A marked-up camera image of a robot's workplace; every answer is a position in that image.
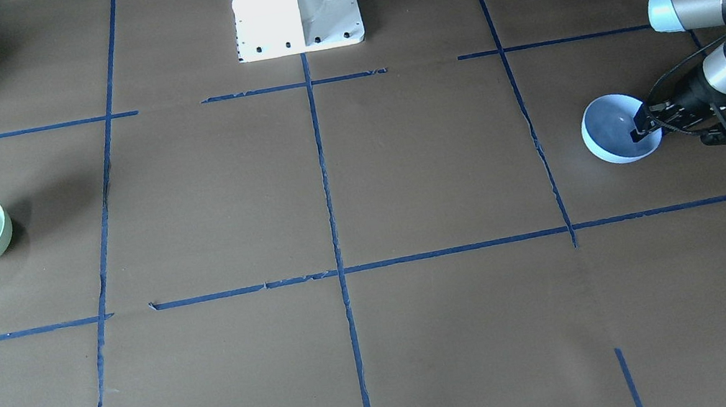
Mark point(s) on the blue bowl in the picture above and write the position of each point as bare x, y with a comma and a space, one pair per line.
606, 128

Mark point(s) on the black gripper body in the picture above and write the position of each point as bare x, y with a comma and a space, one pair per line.
688, 97

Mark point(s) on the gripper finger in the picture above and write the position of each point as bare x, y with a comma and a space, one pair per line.
653, 132
644, 116

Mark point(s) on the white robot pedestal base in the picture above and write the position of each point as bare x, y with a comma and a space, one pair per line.
270, 29

